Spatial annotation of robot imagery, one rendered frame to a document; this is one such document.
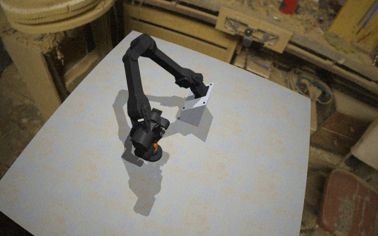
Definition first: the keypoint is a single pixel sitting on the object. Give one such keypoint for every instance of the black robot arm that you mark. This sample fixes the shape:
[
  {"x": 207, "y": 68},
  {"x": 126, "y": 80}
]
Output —
[{"x": 138, "y": 106}]

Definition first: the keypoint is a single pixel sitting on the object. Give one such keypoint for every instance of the dark grey round pedestal with shaft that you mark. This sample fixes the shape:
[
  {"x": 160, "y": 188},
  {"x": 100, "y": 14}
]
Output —
[{"x": 157, "y": 154}]

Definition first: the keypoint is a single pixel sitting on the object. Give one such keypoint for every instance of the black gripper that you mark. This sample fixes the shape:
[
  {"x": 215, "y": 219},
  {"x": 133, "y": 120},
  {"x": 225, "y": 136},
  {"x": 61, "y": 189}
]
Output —
[{"x": 164, "y": 123}]

